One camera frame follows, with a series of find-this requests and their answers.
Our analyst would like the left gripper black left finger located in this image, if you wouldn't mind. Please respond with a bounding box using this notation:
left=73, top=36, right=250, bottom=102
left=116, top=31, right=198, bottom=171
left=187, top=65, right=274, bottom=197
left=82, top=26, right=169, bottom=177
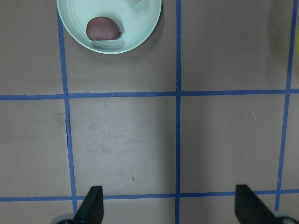
left=73, top=186, right=104, bottom=224

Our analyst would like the brown bun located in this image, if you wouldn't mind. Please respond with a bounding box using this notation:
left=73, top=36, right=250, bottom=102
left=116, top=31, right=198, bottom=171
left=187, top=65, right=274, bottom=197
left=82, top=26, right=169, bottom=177
left=86, top=16, right=122, bottom=41

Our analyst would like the light green plate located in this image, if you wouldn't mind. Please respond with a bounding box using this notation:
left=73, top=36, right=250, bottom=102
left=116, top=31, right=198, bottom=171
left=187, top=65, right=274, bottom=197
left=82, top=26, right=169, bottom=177
left=57, top=0, right=162, bottom=54

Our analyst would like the yellow steamer basket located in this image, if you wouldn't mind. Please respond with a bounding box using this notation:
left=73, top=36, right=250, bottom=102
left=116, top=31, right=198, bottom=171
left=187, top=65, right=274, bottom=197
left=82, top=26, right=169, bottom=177
left=295, top=28, right=299, bottom=55

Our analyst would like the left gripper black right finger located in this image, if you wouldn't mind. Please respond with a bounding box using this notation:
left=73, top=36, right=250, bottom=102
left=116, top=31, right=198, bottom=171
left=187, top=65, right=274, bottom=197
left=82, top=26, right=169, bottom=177
left=235, top=184, right=280, bottom=224

